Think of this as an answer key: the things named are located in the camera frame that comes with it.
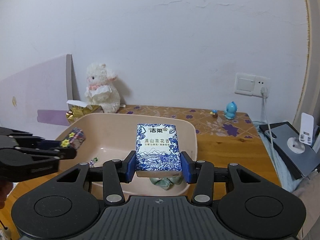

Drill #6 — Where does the white plush lamb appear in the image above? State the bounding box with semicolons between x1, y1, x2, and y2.
85;63;120;113

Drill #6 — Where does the dark grey laptop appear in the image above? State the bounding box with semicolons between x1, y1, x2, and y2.
259;121;319;179

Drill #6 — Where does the white phone stand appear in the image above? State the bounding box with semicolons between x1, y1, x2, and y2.
287;113;314;154

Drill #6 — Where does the dark box with yellow stars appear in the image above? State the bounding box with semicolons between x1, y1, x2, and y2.
60;127;86;150

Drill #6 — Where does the blue bird figurine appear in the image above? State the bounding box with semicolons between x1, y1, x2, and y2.
223;101;238;120

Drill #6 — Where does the person's left hand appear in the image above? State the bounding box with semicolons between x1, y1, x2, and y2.
0;179;13;209

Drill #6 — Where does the white power cable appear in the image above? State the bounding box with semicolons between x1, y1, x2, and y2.
260;87;279;181

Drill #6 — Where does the white wall socket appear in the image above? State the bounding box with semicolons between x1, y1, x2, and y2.
234;73;271;98

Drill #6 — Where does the blue white tissue pack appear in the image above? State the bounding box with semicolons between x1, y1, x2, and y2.
136;124;182;178

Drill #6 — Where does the small mushroom figurine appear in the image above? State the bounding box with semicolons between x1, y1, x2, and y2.
210;109;218;118

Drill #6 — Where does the green dried herb bag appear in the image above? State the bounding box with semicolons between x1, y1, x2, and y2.
89;157;99;167

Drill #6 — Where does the beige plastic storage basket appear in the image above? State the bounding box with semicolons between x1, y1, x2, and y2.
57;113;197;200

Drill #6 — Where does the gold tissue pack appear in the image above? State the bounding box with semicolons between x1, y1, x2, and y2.
66;100;104;124

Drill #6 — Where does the teal cloth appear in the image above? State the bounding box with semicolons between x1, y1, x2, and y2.
149;177;182;190

